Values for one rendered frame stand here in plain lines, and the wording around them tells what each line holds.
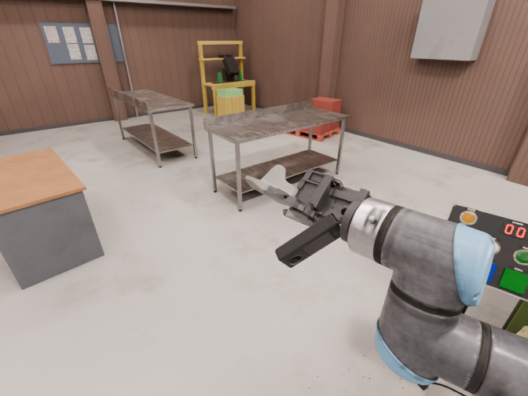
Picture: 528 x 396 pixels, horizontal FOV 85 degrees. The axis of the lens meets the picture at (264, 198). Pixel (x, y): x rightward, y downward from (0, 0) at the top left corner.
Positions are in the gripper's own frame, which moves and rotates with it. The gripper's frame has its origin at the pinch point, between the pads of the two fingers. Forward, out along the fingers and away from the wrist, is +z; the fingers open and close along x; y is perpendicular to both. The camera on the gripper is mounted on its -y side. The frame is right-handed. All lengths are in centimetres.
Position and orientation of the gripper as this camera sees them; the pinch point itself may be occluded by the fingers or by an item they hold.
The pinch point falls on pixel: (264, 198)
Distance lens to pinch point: 58.0
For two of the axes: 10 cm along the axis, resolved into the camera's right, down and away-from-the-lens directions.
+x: -5.1, -4.4, -7.4
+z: -7.0, -2.9, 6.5
